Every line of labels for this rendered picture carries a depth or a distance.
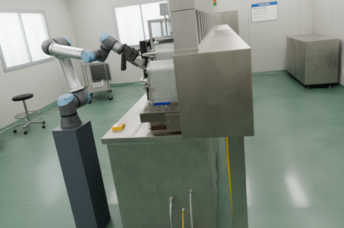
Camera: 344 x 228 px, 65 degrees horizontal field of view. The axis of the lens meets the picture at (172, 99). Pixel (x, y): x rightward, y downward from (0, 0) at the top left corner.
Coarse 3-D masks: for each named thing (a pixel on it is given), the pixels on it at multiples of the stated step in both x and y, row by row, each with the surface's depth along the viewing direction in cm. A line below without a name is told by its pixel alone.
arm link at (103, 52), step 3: (99, 48) 185; (102, 48) 183; (102, 51) 183; (105, 51) 184; (108, 51) 185; (102, 54) 182; (105, 54) 185; (108, 54) 188; (102, 57) 184; (105, 57) 188; (99, 60) 188; (102, 60) 188
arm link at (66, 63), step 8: (56, 40) 194; (64, 40) 201; (56, 56) 199; (64, 64) 201; (72, 64) 205; (64, 72) 203; (72, 72) 203; (72, 80) 203; (72, 88) 205; (80, 88) 205; (80, 96) 204; (88, 96) 211; (80, 104) 204
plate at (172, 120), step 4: (168, 116) 163; (172, 116) 163; (176, 116) 162; (168, 120) 164; (172, 120) 164; (176, 120) 163; (168, 124) 165; (172, 124) 164; (176, 124) 164; (180, 124) 163; (168, 128) 165; (172, 128) 165; (176, 128) 165; (180, 128) 164
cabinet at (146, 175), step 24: (120, 144) 170; (144, 144) 167; (168, 144) 164; (192, 144) 161; (216, 144) 271; (120, 168) 175; (144, 168) 172; (168, 168) 169; (192, 168) 166; (216, 168) 240; (120, 192) 180; (144, 192) 177; (168, 192) 174; (192, 192) 171; (216, 192) 215; (144, 216) 182; (168, 216) 179; (192, 216) 176; (216, 216) 195
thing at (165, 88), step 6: (156, 78) 180; (162, 78) 180; (168, 78) 179; (174, 78) 178; (156, 84) 182; (162, 84) 181; (168, 84) 180; (174, 84) 180; (156, 90) 183; (162, 90) 182; (168, 90) 181; (174, 90) 181; (156, 96) 184; (162, 96) 183; (168, 96) 182; (174, 96) 182; (156, 102) 185
